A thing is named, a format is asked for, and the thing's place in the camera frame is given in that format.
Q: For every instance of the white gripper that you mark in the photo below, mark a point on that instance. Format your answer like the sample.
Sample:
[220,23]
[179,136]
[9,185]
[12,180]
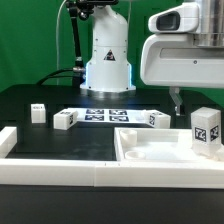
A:
[186,49]

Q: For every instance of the white U-shaped fence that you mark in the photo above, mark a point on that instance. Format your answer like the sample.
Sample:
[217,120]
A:
[205,174]

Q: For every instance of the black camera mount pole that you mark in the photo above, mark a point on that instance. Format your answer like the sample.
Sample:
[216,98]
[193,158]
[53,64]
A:
[76,36]

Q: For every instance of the white square table top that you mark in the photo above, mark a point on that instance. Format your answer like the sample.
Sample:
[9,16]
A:
[158,145]

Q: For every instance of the sheet with fiducial markers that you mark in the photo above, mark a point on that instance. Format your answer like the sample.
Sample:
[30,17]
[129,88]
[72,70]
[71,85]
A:
[107,115]

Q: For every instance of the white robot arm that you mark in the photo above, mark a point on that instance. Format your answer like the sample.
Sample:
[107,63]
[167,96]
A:
[109,52]

